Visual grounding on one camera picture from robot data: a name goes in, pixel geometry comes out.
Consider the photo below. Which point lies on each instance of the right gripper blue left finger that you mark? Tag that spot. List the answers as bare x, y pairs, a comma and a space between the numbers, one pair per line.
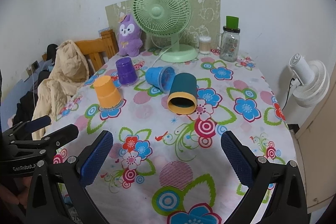
80, 171

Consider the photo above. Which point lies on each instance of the operator's hand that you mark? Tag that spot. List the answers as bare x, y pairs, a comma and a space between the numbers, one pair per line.
7, 196

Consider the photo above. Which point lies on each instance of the beige padded jacket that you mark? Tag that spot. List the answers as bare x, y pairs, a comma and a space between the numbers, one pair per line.
54, 93

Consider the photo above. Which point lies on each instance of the blue plastic cup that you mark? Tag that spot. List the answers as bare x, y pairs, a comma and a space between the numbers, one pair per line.
161, 77

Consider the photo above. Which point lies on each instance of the orange plastic cup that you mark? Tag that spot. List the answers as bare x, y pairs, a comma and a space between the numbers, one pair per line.
107, 93

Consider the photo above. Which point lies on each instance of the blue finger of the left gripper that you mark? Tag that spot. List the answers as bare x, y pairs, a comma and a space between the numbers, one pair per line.
57, 139
24, 130

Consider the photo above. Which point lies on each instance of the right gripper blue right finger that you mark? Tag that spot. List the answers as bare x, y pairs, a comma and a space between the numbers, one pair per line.
252, 171

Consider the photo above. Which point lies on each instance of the white floor fan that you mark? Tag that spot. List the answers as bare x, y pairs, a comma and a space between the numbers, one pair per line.
311, 82

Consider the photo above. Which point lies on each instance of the cotton swab container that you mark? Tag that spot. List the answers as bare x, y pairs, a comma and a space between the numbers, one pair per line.
204, 44

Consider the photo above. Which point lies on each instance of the floral tablecloth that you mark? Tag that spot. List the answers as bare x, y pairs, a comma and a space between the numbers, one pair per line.
170, 168

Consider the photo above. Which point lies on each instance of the purple plastic cup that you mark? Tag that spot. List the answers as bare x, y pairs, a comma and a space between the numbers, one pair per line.
126, 72

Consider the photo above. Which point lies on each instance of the teal and yellow cup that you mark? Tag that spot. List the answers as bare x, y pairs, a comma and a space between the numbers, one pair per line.
182, 98

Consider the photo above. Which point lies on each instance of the green cup on jar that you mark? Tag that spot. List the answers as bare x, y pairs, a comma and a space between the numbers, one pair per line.
232, 22

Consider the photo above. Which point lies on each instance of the glass mason jar mug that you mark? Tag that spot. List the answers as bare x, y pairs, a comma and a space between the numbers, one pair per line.
228, 44

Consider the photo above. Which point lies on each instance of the green desk fan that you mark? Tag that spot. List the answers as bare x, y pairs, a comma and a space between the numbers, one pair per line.
166, 19

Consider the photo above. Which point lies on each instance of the purple plush toy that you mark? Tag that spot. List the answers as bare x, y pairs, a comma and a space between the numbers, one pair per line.
129, 37

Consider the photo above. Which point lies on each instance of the black clothing pile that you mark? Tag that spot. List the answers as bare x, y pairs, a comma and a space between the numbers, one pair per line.
27, 104

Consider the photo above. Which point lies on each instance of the wooden chair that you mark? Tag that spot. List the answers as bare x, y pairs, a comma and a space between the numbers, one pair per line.
97, 49

